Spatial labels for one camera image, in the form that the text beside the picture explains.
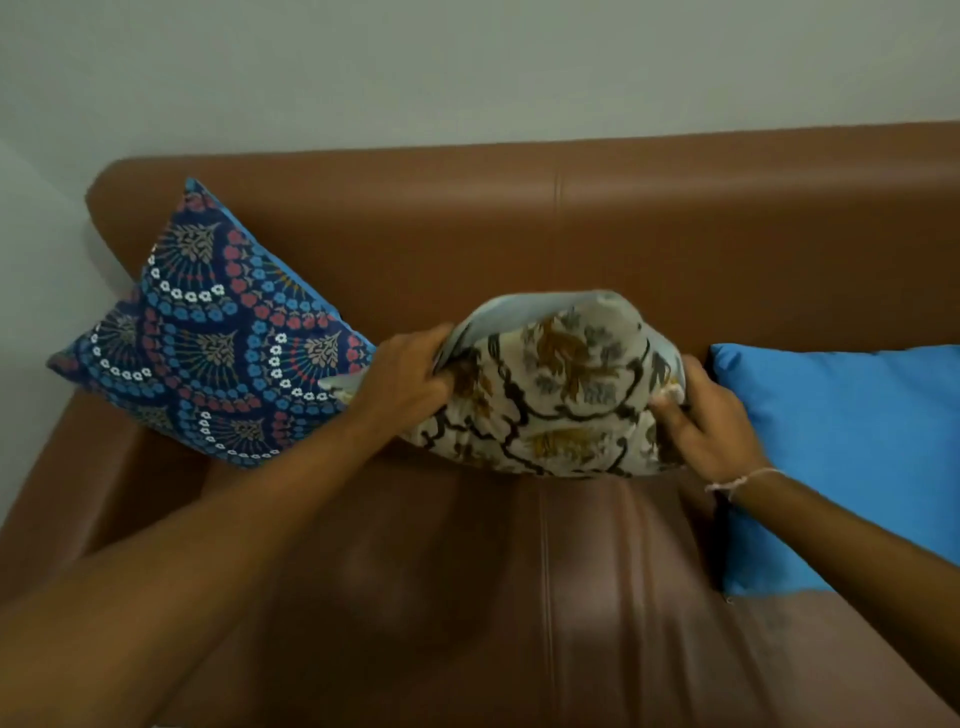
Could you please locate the beige floral patterned cushion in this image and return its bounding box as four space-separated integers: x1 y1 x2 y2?
321 289 687 480

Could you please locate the person's left forearm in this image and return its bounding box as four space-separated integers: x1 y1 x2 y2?
0 416 399 728

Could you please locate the person's right hand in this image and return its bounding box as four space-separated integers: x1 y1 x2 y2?
648 354 772 492

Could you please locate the white string bracelet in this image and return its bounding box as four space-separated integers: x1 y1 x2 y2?
705 468 786 502

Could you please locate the brown leather sofa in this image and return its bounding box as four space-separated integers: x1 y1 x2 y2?
0 121 960 728

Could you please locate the person's right forearm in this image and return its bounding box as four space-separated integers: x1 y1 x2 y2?
723 468 960 714

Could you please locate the person's left hand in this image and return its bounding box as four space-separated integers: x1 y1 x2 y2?
347 323 457 444

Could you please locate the plain blue cushion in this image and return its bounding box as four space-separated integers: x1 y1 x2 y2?
708 343 960 599

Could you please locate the navy floral patterned cushion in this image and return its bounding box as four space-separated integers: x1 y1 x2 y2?
46 177 376 469

